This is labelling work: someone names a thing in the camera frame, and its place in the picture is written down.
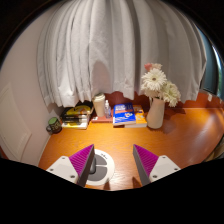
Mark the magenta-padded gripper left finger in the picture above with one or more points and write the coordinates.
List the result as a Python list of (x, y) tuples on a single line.
[(80, 161)]

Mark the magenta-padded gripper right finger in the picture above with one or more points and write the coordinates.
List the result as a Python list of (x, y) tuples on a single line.
[(148, 161)]

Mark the black computer mouse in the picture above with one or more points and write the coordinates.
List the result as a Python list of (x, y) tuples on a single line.
[(92, 166)]

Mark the white grey round mouse pad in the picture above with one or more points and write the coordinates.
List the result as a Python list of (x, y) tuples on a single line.
[(108, 166)]

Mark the white yellow spine book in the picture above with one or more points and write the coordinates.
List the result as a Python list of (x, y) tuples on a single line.
[(74, 126)]

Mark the dark mug with green inside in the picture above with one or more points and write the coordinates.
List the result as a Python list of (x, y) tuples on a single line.
[(54, 125)]

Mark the red brown book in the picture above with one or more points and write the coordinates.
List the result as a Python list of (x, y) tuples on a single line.
[(100, 119)]

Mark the white ceramic vase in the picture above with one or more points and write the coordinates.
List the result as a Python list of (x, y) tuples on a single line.
[(155, 115)]

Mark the yellow black cover book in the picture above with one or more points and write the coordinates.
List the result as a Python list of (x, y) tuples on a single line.
[(80, 110)]

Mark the blue cover book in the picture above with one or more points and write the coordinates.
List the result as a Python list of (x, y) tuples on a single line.
[(124, 115)]

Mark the clear spray bottle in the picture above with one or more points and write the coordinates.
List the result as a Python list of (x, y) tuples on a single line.
[(107, 111)]

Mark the cream lidded tumbler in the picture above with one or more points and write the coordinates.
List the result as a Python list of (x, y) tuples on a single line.
[(99, 106)]

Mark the window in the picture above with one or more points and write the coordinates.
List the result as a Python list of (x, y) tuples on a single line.
[(213, 70)]

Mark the white curtain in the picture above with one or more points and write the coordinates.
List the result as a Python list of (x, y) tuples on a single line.
[(116, 46)]

